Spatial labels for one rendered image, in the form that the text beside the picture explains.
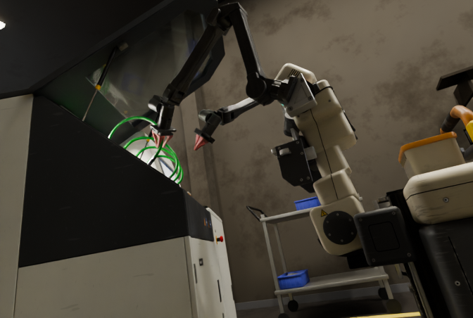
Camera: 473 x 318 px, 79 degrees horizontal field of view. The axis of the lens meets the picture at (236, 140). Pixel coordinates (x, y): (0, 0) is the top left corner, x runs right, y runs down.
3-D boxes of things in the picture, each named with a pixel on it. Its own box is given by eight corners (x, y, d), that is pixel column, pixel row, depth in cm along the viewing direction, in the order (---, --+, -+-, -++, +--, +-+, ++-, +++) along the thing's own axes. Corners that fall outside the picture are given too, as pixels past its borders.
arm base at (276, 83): (295, 74, 94) (304, 89, 105) (274, 70, 98) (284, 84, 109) (285, 99, 94) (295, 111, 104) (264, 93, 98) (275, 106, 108)
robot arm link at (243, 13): (236, -9, 111) (247, 5, 120) (207, 10, 117) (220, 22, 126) (268, 93, 99) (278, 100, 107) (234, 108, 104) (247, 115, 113)
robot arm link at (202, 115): (229, 107, 148) (230, 122, 153) (215, 100, 155) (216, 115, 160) (211, 115, 142) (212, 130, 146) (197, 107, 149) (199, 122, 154)
